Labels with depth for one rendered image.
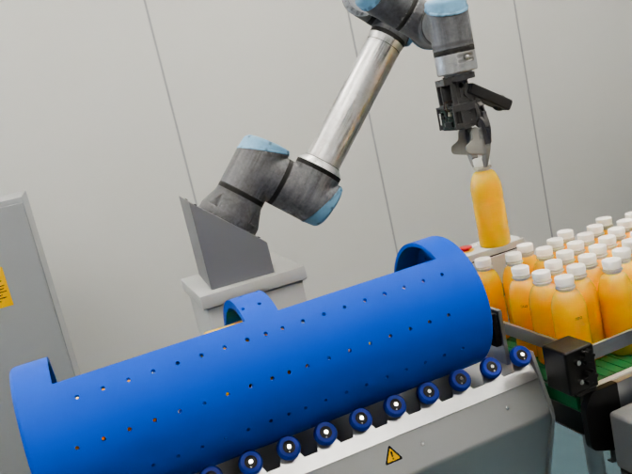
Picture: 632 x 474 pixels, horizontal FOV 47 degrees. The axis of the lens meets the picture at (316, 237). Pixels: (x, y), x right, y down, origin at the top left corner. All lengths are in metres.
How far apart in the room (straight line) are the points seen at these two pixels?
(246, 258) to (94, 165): 2.11
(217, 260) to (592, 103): 3.74
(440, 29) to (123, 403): 0.99
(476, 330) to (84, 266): 2.99
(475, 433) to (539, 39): 3.91
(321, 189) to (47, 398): 1.17
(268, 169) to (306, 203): 0.15
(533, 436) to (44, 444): 0.96
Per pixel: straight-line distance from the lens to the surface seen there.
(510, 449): 1.62
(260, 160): 2.17
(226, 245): 2.12
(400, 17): 1.75
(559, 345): 1.53
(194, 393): 1.29
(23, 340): 2.94
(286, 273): 2.14
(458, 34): 1.65
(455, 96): 1.67
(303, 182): 2.19
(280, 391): 1.32
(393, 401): 1.47
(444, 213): 4.77
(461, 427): 1.53
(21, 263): 2.89
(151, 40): 4.20
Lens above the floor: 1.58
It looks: 11 degrees down
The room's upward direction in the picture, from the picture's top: 13 degrees counter-clockwise
